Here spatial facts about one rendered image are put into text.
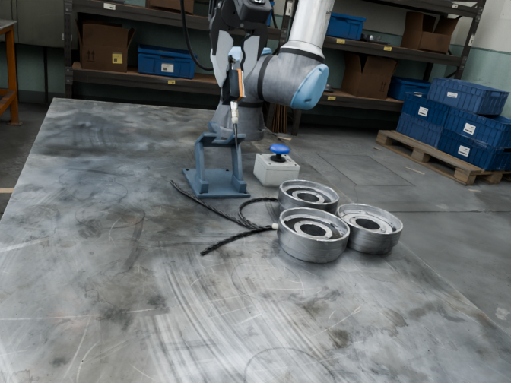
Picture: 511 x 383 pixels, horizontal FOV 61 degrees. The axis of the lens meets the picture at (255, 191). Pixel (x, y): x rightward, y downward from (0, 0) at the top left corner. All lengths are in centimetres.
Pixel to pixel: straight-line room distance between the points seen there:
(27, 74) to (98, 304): 423
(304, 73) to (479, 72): 473
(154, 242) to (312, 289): 22
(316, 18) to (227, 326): 81
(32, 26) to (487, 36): 466
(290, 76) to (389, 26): 448
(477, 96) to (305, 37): 342
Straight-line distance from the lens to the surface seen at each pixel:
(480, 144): 435
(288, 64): 108
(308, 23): 111
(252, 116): 114
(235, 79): 74
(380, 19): 544
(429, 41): 519
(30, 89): 470
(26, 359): 46
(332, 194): 79
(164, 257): 59
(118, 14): 397
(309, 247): 61
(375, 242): 68
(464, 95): 450
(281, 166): 85
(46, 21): 435
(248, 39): 75
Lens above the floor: 111
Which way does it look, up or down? 22 degrees down
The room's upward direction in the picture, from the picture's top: 9 degrees clockwise
